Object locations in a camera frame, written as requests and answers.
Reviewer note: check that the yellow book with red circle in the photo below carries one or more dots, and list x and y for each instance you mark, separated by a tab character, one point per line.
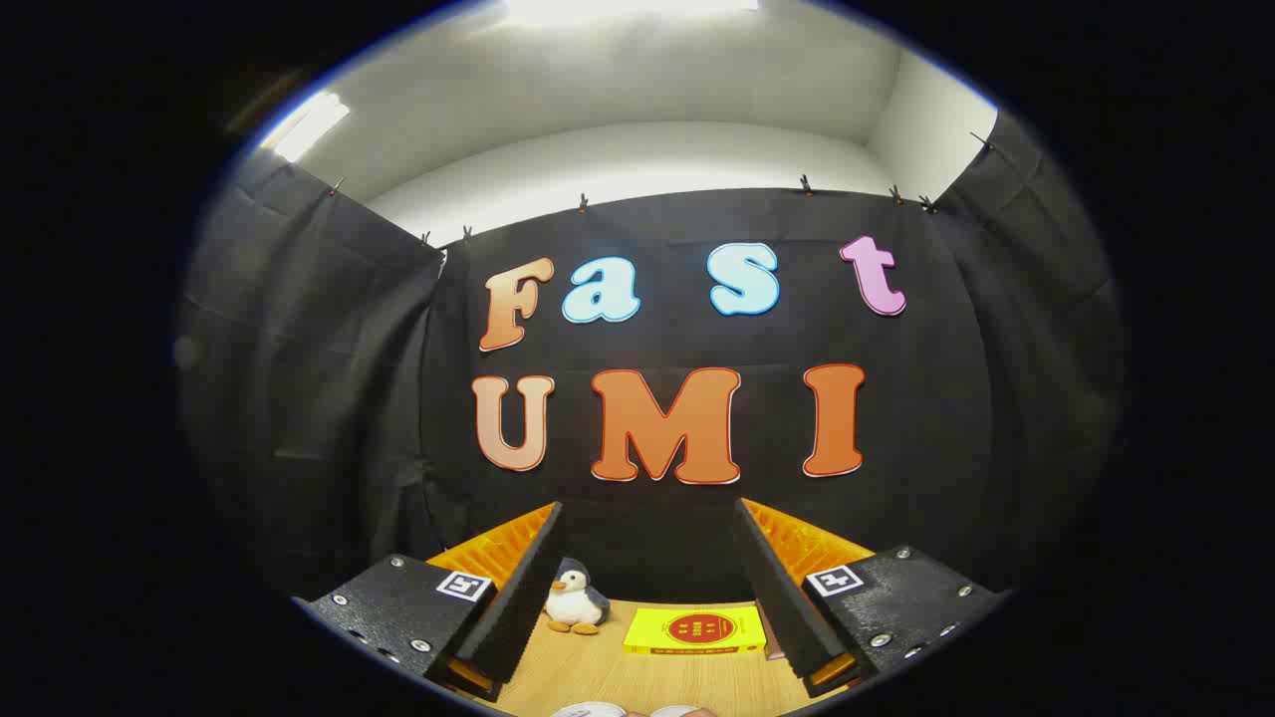
697	629

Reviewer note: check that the ceiling light panel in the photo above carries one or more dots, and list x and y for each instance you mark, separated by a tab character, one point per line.
307	127
628	8

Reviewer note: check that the penguin plush toy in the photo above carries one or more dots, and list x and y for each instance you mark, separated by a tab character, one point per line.
573	602

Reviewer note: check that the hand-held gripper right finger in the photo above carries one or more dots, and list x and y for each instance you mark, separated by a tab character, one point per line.
782	607

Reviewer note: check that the white canvas shoe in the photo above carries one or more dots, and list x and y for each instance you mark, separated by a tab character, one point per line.
675	711
590	710

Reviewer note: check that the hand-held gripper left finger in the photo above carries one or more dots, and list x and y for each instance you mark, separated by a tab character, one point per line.
523	607

